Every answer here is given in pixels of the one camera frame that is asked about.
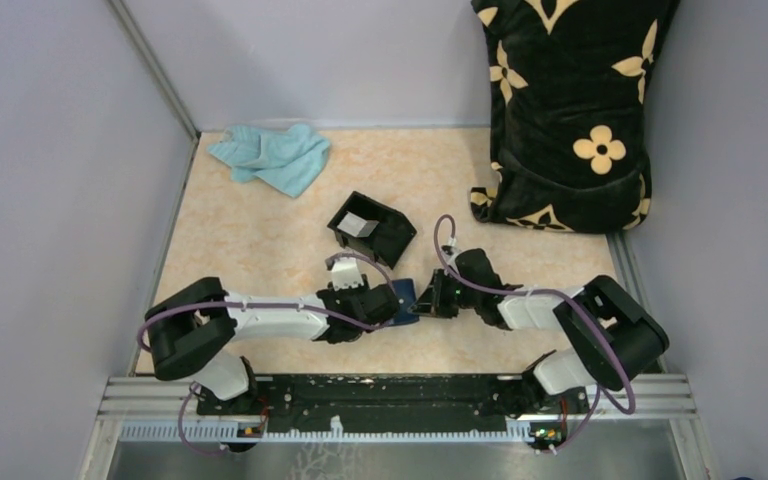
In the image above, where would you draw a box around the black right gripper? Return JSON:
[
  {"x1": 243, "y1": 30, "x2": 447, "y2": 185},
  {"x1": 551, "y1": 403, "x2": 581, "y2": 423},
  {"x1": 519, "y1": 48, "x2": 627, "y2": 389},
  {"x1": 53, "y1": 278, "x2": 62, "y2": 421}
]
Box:
[{"x1": 411, "y1": 268, "x2": 481, "y2": 319}]

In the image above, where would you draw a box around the blue leather card holder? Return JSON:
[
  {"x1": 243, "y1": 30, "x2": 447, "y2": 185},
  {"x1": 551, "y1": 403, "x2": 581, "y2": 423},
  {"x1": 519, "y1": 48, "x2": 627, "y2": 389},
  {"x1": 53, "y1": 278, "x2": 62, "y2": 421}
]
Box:
[{"x1": 382, "y1": 278, "x2": 419, "y2": 327}]

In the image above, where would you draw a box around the black plastic card box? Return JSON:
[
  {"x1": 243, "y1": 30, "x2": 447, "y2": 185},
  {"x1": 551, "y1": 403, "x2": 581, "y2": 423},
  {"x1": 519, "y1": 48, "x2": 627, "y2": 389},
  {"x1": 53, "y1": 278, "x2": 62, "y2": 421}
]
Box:
[{"x1": 327, "y1": 191, "x2": 417, "y2": 269}]

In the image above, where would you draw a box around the grey credit card stack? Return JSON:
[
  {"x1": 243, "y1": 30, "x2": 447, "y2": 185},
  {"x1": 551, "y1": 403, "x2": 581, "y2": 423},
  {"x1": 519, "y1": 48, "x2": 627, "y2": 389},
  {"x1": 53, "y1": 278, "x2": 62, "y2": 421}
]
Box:
[{"x1": 337, "y1": 212, "x2": 379, "y2": 238}]

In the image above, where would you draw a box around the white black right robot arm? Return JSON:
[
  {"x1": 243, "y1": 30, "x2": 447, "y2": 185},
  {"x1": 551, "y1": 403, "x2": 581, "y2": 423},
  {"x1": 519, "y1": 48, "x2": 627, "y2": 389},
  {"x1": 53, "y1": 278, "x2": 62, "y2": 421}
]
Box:
[{"x1": 409, "y1": 247, "x2": 669, "y2": 412}]

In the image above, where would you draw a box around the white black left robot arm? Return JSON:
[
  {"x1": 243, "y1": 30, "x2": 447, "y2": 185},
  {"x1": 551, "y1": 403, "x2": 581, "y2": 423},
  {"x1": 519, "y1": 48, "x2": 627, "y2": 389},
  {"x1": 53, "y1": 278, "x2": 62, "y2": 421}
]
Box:
[{"x1": 137, "y1": 277, "x2": 400, "y2": 414}]

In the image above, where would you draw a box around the light blue cloth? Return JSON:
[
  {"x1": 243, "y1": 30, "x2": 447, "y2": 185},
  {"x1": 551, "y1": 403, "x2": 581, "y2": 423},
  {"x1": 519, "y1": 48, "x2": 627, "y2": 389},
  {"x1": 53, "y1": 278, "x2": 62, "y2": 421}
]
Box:
[{"x1": 207, "y1": 124, "x2": 331, "y2": 198}]

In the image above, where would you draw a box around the black floral cushion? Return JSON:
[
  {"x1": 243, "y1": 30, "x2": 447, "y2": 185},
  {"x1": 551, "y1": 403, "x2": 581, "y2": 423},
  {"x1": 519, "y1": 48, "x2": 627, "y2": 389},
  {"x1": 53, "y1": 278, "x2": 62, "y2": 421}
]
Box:
[{"x1": 470, "y1": 1, "x2": 678, "y2": 234}]

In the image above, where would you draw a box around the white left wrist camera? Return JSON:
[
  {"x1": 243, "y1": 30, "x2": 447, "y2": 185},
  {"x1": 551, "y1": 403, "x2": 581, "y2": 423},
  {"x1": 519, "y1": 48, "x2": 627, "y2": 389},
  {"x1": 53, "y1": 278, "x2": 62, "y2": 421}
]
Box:
[{"x1": 326, "y1": 257, "x2": 366, "y2": 291}]

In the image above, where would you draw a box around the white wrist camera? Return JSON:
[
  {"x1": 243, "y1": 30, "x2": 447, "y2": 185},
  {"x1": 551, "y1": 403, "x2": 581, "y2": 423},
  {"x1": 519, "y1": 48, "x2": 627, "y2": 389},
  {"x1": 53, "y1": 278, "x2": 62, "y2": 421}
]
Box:
[
  {"x1": 326, "y1": 257, "x2": 366, "y2": 291},
  {"x1": 440, "y1": 239, "x2": 461, "y2": 263}
]

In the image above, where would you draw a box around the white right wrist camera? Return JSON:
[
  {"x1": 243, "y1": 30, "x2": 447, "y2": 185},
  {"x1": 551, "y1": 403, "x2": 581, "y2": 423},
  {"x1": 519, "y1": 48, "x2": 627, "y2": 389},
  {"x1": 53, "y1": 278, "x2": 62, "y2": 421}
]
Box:
[{"x1": 440, "y1": 239, "x2": 461, "y2": 263}]

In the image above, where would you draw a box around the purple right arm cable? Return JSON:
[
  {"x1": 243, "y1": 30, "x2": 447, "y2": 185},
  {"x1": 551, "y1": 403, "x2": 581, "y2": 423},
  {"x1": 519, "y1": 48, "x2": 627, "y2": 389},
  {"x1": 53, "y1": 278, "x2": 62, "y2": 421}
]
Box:
[{"x1": 432, "y1": 213, "x2": 638, "y2": 455}]

